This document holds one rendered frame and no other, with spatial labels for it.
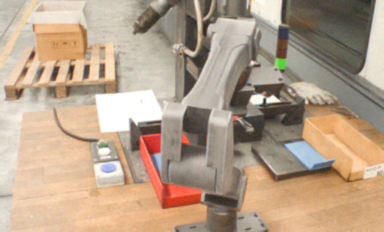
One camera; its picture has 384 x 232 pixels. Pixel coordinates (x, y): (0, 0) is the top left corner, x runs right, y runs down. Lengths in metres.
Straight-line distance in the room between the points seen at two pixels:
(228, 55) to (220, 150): 0.16
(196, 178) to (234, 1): 0.62
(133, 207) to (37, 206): 0.23
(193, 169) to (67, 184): 0.56
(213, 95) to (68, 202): 0.55
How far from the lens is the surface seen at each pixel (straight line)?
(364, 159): 1.27
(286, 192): 1.07
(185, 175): 0.59
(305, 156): 1.19
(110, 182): 1.07
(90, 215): 0.99
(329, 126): 1.36
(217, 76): 0.62
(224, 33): 0.71
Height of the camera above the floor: 1.51
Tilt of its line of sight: 26 degrees down
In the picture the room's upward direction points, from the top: 4 degrees clockwise
